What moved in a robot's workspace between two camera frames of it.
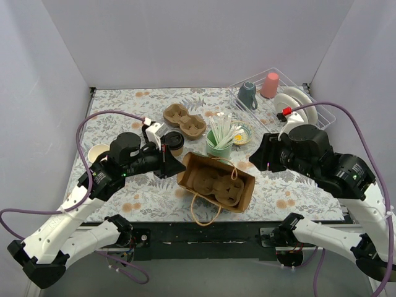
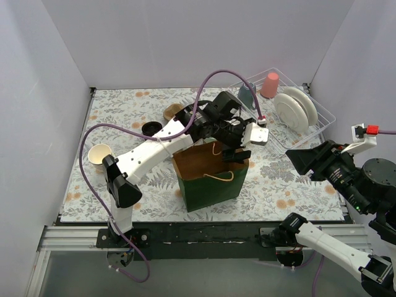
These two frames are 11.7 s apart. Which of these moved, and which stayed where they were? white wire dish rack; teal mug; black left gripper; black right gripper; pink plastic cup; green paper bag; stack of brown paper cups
Moved: black left gripper; green paper bag; black right gripper
Stayed: teal mug; white wire dish rack; stack of brown paper cups; pink plastic cup
